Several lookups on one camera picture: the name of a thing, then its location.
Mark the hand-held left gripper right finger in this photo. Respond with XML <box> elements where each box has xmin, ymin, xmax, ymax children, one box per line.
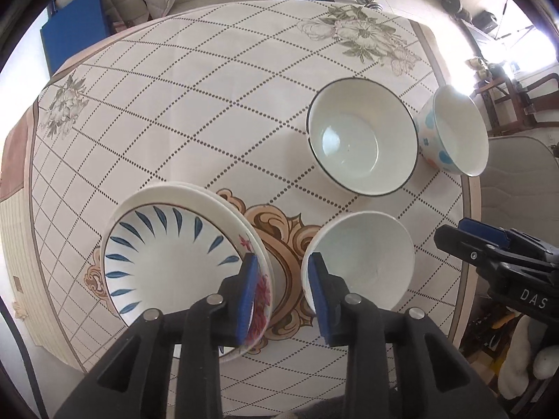
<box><xmin>307</xmin><ymin>252</ymin><xmax>510</xmax><ymax>419</ymax></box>

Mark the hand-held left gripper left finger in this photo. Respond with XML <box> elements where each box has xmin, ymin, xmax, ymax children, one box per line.
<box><xmin>52</xmin><ymin>252</ymin><xmax>261</xmax><ymax>419</ymax></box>

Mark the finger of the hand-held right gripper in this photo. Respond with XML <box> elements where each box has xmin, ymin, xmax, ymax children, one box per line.
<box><xmin>434</xmin><ymin>224</ymin><xmax>539</xmax><ymax>274</ymax></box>
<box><xmin>458</xmin><ymin>219</ymin><xmax>559</xmax><ymax>263</ymax></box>

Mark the plain white bowl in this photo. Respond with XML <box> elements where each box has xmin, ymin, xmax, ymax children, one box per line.
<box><xmin>300</xmin><ymin>211</ymin><xmax>415</xmax><ymax>316</ymax></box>

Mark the blue leaf pattern plate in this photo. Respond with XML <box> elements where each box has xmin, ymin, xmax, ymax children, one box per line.
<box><xmin>102</xmin><ymin>203</ymin><xmax>251</xmax><ymax>329</ymax></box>

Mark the blue dotted white bowl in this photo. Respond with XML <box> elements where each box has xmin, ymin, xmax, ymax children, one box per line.
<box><xmin>415</xmin><ymin>85</ymin><xmax>490</xmax><ymax>178</ymax></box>

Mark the red flower pattern plate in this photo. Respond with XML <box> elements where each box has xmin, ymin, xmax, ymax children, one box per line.
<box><xmin>114</xmin><ymin>181</ymin><xmax>274</xmax><ymax>363</ymax></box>

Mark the black rimmed white bowl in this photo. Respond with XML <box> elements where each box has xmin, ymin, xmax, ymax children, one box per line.
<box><xmin>306</xmin><ymin>78</ymin><xmax>419</xmax><ymax>196</ymax></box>

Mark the grey chair seat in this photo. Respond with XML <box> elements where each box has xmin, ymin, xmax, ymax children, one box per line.
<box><xmin>478</xmin><ymin>135</ymin><xmax>559</xmax><ymax>237</ymax></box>

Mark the white plush goose toy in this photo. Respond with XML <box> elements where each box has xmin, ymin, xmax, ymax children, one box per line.
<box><xmin>498</xmin><ymin>314</ymin><xmax>559</xmax><ymax>402</ymax></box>

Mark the dark wooden chair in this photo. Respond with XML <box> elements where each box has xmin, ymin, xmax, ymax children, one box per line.
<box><xmin>474</xmin><ymin>67</ymin><xmax>559</xmax><ymax>137</ymax></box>

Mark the table with patterned cloth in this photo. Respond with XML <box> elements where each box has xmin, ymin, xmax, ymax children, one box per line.
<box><xmin>30</xmin><ymin>0</ymin><xmax>483</xmax><ymax>406</ymax></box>

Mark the blue foam mat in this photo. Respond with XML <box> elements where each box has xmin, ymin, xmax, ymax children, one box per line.
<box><xmin>40</xmin><ymin>0</ymin><xmax>110</xmax><ymax>76</ymax></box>

